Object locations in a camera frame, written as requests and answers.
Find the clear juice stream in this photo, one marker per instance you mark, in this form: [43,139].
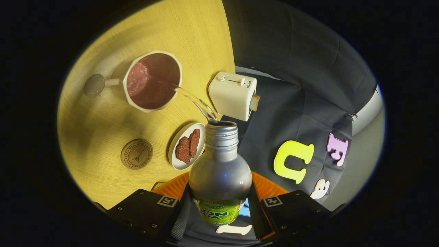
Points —
[197,101]

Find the black backdrop cloth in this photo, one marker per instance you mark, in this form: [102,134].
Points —
[291,68]

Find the toast slice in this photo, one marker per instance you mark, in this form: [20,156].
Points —
[254,103]

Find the white toaster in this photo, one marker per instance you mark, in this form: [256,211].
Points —
[229,96]

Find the white oval plate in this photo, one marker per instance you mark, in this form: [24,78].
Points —
[171,152]

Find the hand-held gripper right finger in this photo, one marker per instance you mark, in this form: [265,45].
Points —
[255,219]

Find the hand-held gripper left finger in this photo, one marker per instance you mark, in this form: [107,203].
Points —
[176,226]

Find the wooden table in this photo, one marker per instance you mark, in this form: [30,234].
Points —
[103,137]

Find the round wooden coaster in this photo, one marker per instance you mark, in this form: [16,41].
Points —
[136,154]

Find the silver bottle green label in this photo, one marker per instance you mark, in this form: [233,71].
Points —
[219,171]

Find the brown meat slice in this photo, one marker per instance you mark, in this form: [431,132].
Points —
[194,142]
[182,151]

